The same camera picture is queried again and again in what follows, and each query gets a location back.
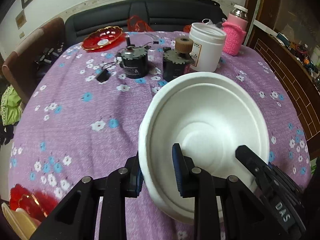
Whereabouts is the black electric motor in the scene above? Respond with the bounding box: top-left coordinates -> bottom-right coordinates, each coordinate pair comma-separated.
117,37 -> 152,78

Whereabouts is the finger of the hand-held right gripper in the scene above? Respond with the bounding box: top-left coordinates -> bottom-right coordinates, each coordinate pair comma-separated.
235,144 -> 273,188

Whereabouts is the brown wooden cabinet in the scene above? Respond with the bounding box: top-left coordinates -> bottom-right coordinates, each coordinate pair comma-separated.
244,0 -> 320,160

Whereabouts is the white plastic jar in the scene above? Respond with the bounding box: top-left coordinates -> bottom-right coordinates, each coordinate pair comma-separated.
189,22 -> 227,72

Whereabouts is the bottle in pink knit sleeve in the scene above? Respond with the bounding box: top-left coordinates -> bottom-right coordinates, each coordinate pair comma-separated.
222,4 -> 248,56

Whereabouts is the red plastic bag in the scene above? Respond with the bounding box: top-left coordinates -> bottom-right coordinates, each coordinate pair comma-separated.
127,15 -> 153,32

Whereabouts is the white foam bowl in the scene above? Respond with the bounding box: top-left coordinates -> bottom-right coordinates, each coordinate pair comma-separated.
138,72 -> 270,224

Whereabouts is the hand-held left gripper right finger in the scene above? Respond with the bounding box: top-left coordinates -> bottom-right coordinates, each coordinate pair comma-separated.
172,143 -> 283,240

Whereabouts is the purple floral tablecloth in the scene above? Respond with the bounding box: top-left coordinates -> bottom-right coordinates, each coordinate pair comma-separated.
7,30 -> 312,240

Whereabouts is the brown chair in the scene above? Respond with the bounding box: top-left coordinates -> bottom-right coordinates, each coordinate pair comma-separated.
2,17 -> 66,104

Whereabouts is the small black adapter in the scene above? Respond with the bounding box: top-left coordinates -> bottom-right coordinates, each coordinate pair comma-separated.
96,69 -> 110,83

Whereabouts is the black sofa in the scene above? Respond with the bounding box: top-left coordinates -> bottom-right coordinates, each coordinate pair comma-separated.
64,0 -> 227,47

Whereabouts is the cream plastic colander basket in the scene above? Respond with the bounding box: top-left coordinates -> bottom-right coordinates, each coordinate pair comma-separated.
1,202 -> 42,240

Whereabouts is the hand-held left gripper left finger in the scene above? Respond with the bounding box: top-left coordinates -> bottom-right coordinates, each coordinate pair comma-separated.
30,150 -> 144,240

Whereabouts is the red plate with gold rim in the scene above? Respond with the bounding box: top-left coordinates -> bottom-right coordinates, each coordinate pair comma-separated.
81,26 -> 124,52
9,184 -> 59,219

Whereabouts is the green cloth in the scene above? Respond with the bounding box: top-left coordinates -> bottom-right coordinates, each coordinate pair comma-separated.
0,85 -> 23,127

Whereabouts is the black motor with wooden gear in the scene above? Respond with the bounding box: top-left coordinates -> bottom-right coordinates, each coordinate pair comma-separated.
162,37 -> 194,82

